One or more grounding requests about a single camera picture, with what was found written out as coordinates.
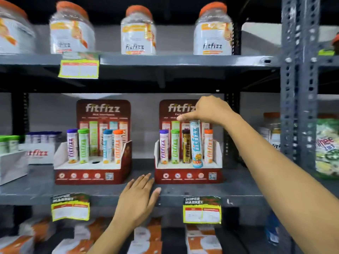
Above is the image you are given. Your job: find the red cardboard display box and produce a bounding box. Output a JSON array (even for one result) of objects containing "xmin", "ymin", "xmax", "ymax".
[
  {"xmin": 154, "ymin": 99, "xmax": 223, "ymax": 185},
  {"xmin": 53, "ymin": 99, "xmax": 132, "ymax": 185}
]

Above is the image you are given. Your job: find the person's right hand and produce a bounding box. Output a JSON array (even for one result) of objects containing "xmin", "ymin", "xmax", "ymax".
[{"xmin": 177, "ymin": 95, "xmax": 237, "ymax": 127}]

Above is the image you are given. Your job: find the blue capless tablet tube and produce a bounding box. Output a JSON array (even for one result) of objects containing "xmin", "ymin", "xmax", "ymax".
[{"xmin": 189, "ymin": 120, "xmax": 204, "ymax": 168}]

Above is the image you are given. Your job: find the white cardboard display box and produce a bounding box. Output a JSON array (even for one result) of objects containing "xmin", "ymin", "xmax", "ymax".
[{"xmin": 19, "ymin": 141, "xmax": 57, "ymax": 165}]

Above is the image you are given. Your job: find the black gold tablet tube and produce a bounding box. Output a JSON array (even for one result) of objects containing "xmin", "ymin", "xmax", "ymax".
[{"xmin": 182, "ymin": 129, "xmax": 191, "ymax": 164}]

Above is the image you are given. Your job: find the orange cap tablet tube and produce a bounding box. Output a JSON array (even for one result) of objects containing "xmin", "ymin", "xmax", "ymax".
[
  {"xmin": 113, "ymin": 129, "xmax": 124, "ymax": 164},
  {"xmin": 204, "ymin": 129, "xmax": 213, "ymax": 164}
]

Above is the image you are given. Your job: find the person's left hand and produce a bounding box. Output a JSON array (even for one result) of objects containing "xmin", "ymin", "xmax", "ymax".
[{"xmin": 111, "ymin": 173, "xmax": 162, "ymax": 230}]

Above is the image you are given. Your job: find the yellow shelf price tag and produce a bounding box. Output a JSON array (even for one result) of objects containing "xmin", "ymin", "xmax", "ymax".
[
  {"xmin": 58, "ymin": 52, "xmax": 100, "ymax": 79},
  {"xmin": 182, "ymin": 196, "xmax": 222, "ymax": 225},
  {"xmin": 50, "ymin": 193, "xmax": 90, "ymax": 222}
]

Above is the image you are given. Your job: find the green cap tablet tube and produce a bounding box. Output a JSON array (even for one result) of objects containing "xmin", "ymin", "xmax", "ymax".
[
  {"xmin": 78, "ymin": 128, "xmax": 90, "ymax": 164},
  {"xmin": 171, "ymin": 129, "xmax": 180, "ymax": 164}
]

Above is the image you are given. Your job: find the blue packet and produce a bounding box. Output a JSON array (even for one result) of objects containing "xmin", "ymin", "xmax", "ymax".
[{"xmin": 265, "ymin": 213, "xmax": 281, "ymax": 246}]

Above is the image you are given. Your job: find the grey metal shelf rack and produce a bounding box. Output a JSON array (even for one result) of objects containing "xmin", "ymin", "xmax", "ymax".
[{"xmin": 0, "ymin": 0, "xmax": 339, "ymax": 254}]

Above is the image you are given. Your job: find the row of dark-capped tubes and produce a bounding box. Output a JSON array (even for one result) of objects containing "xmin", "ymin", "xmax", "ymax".
[{"xmin": 24, "ymin": 131, "xmax": 63, "ymax": 145}]

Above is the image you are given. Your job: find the person's right forearm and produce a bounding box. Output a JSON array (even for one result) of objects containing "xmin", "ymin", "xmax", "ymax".
[{"xmin": 224, "ymin": 111, "xmax": 339, "ymax": 254}]

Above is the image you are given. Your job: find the purple cap tablet tube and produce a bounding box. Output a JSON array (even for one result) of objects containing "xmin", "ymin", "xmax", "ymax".
[
  {"xmin": 159, "ymin": 129, "xmax": 169, "ymax": 165},
  {"xmin": 66, "ymin": 129, "xmax": 79, "ymax": 164}
]

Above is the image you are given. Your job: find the plain white display box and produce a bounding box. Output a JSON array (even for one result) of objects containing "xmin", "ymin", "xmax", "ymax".
[{"xmin": 0, "ymin": 150, "xmax": 29, "ymax": 186}]

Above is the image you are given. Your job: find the green white snack bag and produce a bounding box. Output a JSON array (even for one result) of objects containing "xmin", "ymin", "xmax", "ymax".
[{"xmin": 315, "ymin": 118, "xmax": 339, "ymax": 179}]

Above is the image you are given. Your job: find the orange lid plastic jar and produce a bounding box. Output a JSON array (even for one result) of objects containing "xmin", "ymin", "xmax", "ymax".
[
  {"xmin": 260, "ymin": 112, "xmax": 281, "ymax": 152},
  {"xmin": 120, "ymin": 5, "xmax": 157, "ymax": 55},
  {"xmin": 0, "ymin": 0, "xmax": 36, "ymax": 55},
  {"xmin": 193, "ymin": 1, "xmax": 234, "ymax": 56},
  {"xmin": 331, "ymin": 33, "xmax": 339, "ymax": 55},
  {"xmin": 49, "ymin": 1, "xmax": 96, "ymax": 55}
]

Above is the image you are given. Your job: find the person's left forearm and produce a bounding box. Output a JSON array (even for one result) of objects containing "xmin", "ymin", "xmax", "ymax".
[{"xmin": 87, "ymin": 221, "xmax": 139, "ymax": 254}]

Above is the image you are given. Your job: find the pile of orange white boxes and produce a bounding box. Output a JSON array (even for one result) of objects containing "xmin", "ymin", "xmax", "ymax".
[{"xmin": 0, "ymin": 216, "xmax": 223, "ymax": 254}]

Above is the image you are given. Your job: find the blue cap tablet tube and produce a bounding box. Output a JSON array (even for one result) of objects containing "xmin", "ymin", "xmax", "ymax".
[{"xmin": 102, "ymin": 129, "xmax": 113, "ymax": 164}]

